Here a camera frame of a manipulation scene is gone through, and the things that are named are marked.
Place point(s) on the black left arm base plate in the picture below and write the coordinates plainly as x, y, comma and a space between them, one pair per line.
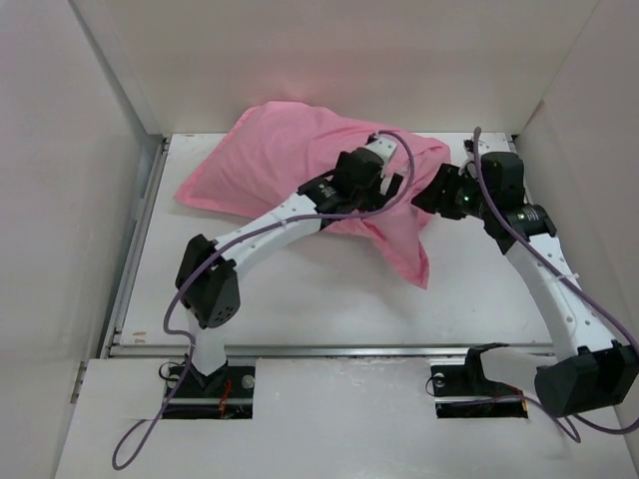
230, 396

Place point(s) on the aluminium front table rail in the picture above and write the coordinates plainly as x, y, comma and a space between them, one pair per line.
117, 350

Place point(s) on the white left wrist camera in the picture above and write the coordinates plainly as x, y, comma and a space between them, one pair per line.
382, 146

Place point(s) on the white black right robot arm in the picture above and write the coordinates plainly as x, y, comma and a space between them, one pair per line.
591, 368

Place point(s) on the pink satin pillowcase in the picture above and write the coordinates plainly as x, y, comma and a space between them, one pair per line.
274, 148

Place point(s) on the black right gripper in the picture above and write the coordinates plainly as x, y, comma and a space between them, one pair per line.
448, 178

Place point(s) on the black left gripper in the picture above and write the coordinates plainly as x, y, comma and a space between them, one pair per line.
377, 201

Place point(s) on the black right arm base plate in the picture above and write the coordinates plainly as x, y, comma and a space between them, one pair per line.
459, 396

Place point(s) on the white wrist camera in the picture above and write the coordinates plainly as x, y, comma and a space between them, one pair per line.
382, 146
469, 152

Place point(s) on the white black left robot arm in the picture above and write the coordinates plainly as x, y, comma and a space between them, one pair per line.
209, 277

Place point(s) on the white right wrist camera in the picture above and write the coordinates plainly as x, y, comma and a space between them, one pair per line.
469, 152

